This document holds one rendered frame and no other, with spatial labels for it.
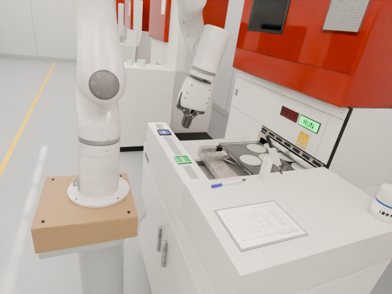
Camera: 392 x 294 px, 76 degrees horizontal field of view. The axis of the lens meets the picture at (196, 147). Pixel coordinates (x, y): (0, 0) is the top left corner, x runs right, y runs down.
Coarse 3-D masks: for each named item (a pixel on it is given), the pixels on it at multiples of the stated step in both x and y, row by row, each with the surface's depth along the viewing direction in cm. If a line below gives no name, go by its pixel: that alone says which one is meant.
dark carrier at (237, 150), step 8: (224, 144) 129; (232, 144) 130; (240, 144) 132; (248, 144) 133; (256, 144) 135; (232, 152) 122; (240, 152) 123; (248, 152) 124; (256, 152) 125; (264, 152) 126; (240, 160) 115; (280, 160) 120; (248, 168) 109; (256, 168) 110; (272, 168) 112; (280, 168) 113; (288, 168) 114
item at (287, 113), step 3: (282, 108) 126; (285, 108) 124; (282, 111) 126; (285, 111) 124; (288, 111) 122; (291, 111) 121; (282, 114) 126; (285, 114) 124; (288, 114) 122; (291, 114) 121; (294, 114) 119; (288, 117) 122; (291, 117) 121; (294, 117) 119; (294, 120) 119
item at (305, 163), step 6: (264, 132) 140; (258, 138) 143; (264, 138) 138; (270, 138) 134; (276, 144) 130; (282, 150) 126; (288, 150) 122; (294, 156) 119; (300, 156) 117; (300, 162) 116; (306, 162) 113; (306, 168) 113
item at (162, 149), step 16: (160, 128) 122; (160, 144) 106; (176, 144) 107; (160, 160) 107; (192, 160) 96; (160, 176) 108; (176, 176) 88; (192, 176) 87; (176, 192) 89; (176, 208) 90
